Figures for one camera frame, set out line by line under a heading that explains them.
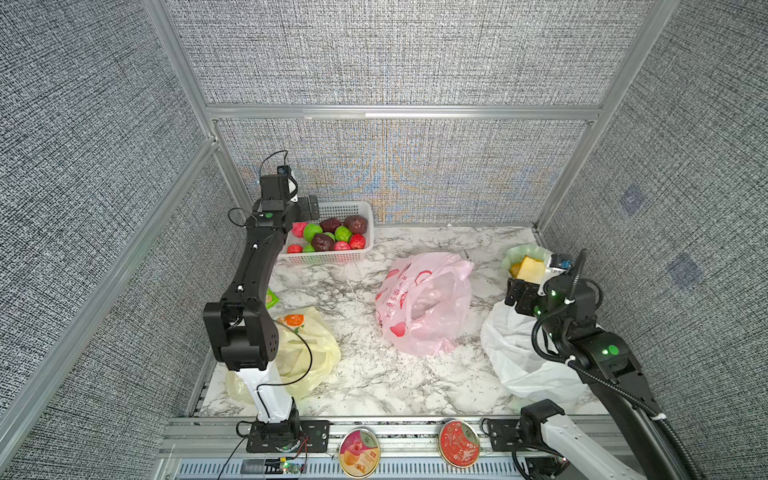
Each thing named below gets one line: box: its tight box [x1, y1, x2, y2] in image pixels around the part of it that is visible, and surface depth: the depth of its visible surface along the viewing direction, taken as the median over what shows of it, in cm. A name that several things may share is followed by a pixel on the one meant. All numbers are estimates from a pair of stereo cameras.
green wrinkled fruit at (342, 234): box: [334, 225, 352, 243], surface depth 112 cm
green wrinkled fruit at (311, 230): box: [304, 223, 323, 243], surface depth 112 cm
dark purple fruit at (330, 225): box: [320, 218, 341, 234], surface depth 115 cm
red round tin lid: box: [438, 419, 481, 469], surface depth 71 cm
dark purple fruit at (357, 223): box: [344, 215, 368, 235], surface depth 108 cm
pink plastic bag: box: [375, 252, 474, 357], surface depth 86 cm
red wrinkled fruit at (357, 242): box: [349, 233, 366, 250], surface depth 108 cm
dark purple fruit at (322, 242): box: [311, 233, 335, 251], surface depth 102 cm
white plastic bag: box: [481, 301, 589, 401], surface depth 74 cm
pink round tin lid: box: [338, 427, 381, 479], surface depth 70 cm
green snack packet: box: [265, 288, 281, 309], surface depth 99 cm
